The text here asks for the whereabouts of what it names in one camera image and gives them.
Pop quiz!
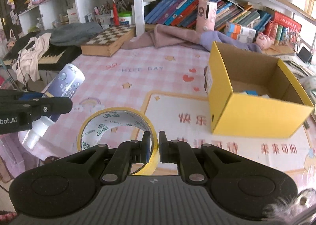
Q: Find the yellow tape roll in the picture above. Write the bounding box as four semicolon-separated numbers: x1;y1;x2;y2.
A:
77;107;159;175

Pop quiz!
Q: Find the piano keyboard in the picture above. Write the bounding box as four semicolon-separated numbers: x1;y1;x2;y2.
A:
2;45;81;71

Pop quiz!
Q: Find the pink checkered tablecloth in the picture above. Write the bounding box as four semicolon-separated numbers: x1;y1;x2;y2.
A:
0;36;316;191

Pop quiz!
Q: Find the grey folded garment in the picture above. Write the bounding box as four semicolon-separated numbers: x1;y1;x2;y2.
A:
36;22;103;47

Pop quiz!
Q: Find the yellow cardboard box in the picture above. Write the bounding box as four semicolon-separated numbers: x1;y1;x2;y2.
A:
205;42;314;138

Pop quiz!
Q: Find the wooden chess board box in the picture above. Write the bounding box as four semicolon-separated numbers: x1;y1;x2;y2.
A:
80;25;135;57

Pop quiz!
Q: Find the pink mauve cloth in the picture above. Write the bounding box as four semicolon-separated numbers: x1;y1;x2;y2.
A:
121;25;263;53

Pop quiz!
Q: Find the white green-lid jar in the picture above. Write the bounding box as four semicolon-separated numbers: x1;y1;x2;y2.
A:
118;11;133;25

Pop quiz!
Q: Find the red bottle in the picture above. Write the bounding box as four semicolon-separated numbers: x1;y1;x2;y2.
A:
113;0;119;26

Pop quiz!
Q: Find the orange white box stack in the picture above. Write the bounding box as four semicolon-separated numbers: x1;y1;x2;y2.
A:
224;22;257;43

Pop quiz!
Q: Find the pink cylindrical container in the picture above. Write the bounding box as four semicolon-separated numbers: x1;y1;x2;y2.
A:
196;0;217;33

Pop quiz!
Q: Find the pink pig figurine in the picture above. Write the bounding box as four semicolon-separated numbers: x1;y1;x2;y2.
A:
256;32;275;50

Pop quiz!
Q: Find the row of leaning books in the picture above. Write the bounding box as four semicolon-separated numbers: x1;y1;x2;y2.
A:
144;0;274;33

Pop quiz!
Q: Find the pile of papers and booklets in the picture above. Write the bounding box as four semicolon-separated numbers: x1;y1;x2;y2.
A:
282;56;315;93

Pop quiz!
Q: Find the black phone stand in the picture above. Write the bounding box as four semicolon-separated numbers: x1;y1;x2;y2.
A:
297;47;313;64

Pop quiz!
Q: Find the red thick dictionary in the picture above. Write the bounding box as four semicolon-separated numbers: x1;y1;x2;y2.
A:
272;11;302;32

